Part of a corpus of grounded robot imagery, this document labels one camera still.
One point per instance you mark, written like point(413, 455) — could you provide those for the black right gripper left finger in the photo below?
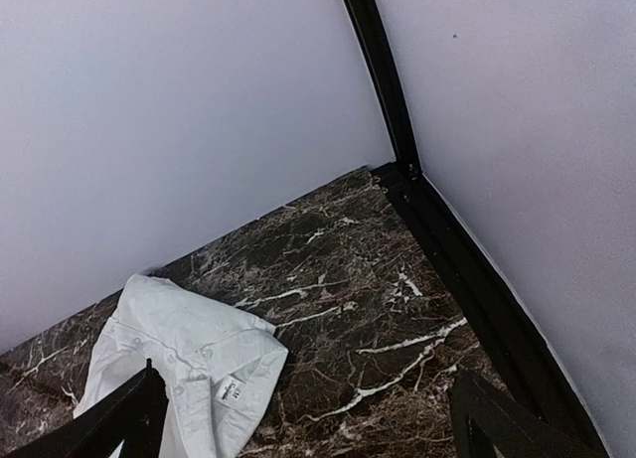
point(129, 422)

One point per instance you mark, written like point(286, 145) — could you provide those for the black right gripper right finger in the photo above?
point(488, 423)

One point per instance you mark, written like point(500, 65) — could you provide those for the white button shirt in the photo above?
point(220, 364)

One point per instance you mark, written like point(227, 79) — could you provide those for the black right table rail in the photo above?
point(516, 348)

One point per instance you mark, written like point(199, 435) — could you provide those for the black right frame post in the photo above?
point(375, 46)

